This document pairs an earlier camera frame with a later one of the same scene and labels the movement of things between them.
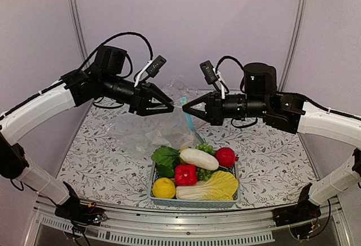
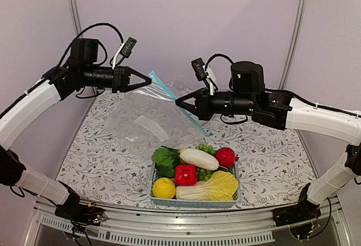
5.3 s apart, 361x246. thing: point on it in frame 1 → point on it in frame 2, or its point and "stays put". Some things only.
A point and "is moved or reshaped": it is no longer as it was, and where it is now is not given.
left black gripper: [139, 100] → [123, 84]
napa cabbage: [222, 185] stays put
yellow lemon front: [163, 188] stays put
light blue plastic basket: [172, 202] stays put
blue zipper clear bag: [139, 135] is moved or reshaped
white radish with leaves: [165, 156] stays put
